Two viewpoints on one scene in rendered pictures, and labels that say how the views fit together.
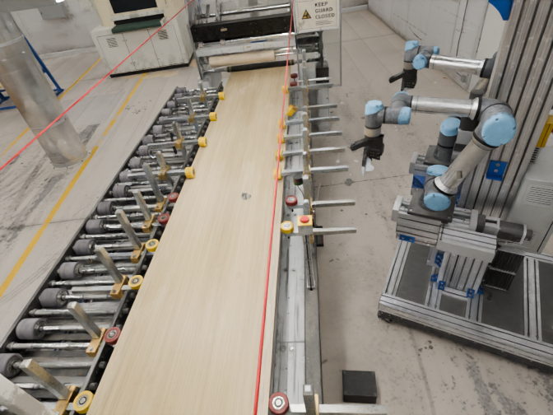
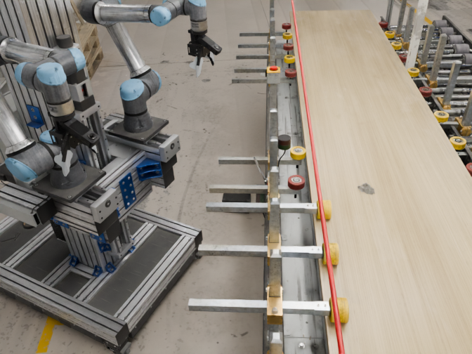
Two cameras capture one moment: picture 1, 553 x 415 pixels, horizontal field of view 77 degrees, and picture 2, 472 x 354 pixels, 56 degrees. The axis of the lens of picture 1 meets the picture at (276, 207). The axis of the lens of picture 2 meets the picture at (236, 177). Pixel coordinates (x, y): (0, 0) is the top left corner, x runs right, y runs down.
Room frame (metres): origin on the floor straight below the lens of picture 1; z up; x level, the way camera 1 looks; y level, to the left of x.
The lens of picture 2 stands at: (3.41, -0.51, 2.17)
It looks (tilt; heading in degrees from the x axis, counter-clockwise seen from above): 37 degrees down; 176
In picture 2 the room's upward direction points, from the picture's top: 3 degrees counter-clockwise
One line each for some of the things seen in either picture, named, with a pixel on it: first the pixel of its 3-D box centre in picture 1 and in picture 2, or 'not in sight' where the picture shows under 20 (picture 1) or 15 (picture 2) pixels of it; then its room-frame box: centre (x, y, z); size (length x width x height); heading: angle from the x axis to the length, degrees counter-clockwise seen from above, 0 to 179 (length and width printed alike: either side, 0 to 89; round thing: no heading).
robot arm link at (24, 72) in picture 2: (427, 53); (38, 74); (2.04, -1.02, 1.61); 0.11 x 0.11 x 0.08; 50
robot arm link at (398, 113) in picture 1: (397, 114); (175, 6); (1.39, -0.60, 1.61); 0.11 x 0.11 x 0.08; 64
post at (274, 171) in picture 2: (307, 181); (273, 212); (1.98, -0.25, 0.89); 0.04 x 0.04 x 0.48; 81
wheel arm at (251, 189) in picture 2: (321, 204); (254, 189); (1.76, -0.30, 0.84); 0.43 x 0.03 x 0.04; 81
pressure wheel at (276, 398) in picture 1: (280, 407); (290, 77); (0.56, 0.12, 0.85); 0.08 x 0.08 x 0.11
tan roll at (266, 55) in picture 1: (258, 56); not in sight; (4.39, -0.09, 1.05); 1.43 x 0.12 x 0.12; 81
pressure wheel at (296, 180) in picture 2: (291, 204); (296, 188); (1.79, -0.10, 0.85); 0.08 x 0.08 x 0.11
